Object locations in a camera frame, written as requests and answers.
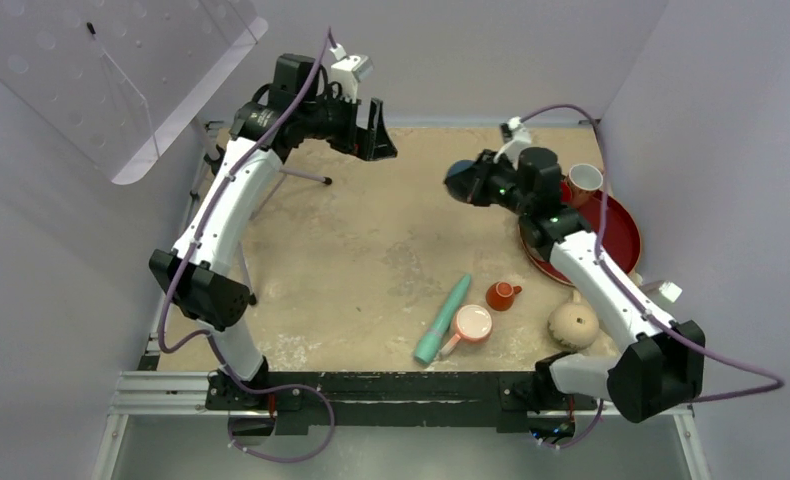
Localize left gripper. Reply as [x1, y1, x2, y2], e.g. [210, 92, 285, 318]
[300, 86, 396, 161]

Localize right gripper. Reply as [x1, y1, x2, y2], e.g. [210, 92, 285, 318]
[447, 149, 533, 217]

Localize blue mug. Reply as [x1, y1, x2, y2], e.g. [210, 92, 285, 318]
[443, 160, 475, 203]

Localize pink brown mug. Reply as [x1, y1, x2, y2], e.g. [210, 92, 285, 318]
[564, 163, 604, 208]

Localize small orange cup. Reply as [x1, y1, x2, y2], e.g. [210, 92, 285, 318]
[485, 281, 522, 312]

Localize pink white mug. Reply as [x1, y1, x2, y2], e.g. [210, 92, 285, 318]
[439, 304, 494, 357]

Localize teal pen tube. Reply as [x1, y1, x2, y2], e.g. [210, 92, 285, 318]
[413, 274, 472, 365]

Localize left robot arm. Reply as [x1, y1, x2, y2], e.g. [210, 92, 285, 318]
[149, 53, 397, 409]

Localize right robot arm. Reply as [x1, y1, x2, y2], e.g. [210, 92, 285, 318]
[444, 147, 705, 423]

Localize red round tray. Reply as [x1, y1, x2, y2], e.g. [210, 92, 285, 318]
[519, 190, 642, 286]

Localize cream teapot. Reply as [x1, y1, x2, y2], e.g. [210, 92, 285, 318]
[547, 290, 600, 351]

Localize tripod stand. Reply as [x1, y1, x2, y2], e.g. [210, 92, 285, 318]
[177, 138, 332, 289]

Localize clear acrylic panel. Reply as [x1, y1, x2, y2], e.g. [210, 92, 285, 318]
[0, 0, 269, 185]

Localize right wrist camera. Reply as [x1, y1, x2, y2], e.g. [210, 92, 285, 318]
[494, 117, 532, 167]

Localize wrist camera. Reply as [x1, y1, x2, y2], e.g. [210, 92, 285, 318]
[494, 117, 532, 167]
[329, 44, 374, 103]

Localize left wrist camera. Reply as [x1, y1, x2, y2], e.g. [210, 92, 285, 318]
[329, 44, 374, 103]

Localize white box on wall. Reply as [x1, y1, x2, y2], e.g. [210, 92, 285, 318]
[640, 280, 683, 307]

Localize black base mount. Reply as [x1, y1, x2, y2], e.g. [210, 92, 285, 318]
[205, 371, 597, 435]

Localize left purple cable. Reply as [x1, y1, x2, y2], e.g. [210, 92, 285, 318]
[156, 26, 338, 464]

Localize purple cable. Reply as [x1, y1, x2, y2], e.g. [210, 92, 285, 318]
[519, 103, 786, 452]
[156, 26, 338, 464]

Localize aluminium frame rail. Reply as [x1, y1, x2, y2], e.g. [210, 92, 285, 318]
[103, 127, 710, 479]

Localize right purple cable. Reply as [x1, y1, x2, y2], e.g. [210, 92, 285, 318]
[519, 103, 786, 452]

